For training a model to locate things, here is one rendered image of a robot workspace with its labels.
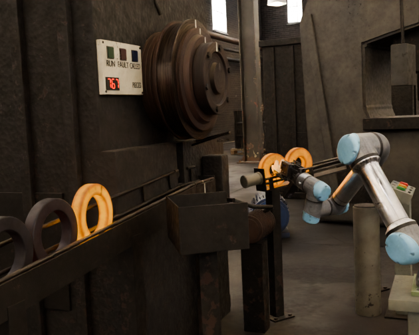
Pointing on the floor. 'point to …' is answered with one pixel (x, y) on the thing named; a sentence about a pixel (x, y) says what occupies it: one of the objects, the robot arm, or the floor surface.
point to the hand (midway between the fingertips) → (273, 167)
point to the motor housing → (257, 272)
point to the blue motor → (280, 212)
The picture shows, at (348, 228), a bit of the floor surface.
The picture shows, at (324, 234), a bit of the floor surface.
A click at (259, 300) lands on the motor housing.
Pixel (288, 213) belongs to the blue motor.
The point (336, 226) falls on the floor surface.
